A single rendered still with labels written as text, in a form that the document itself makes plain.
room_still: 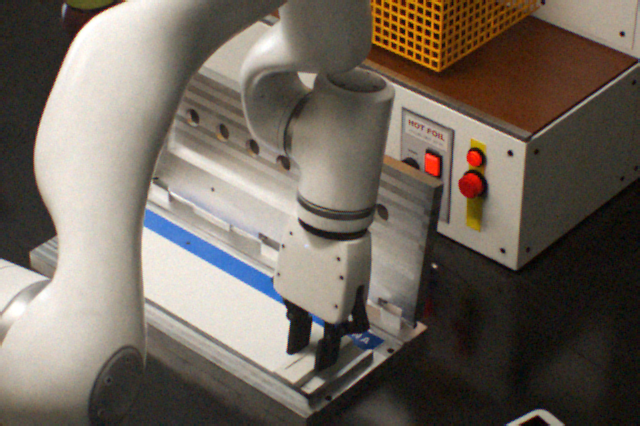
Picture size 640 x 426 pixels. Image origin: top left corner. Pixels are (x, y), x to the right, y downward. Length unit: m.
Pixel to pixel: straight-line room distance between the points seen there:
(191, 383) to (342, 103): 0.39
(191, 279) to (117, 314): 0.73
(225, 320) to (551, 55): 0.51
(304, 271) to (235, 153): 0.27
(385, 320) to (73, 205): 0.72
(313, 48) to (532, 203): 0.49
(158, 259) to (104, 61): 0.75
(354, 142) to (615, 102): 0.47
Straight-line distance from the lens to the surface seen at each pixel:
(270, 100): 1.91
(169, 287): 2.16
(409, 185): 2.02
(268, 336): 2.09
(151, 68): 1.48
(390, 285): 2.08
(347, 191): 1.90
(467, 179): 2.16
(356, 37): 1.77
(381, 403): 2.03
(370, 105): 1.86
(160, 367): 2.09
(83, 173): 1.46
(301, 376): 2.02
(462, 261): 2.23
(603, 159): 2.28
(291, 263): 1.98
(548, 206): 2.21
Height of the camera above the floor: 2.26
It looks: 36 degrees down
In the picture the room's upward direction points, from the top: straight up
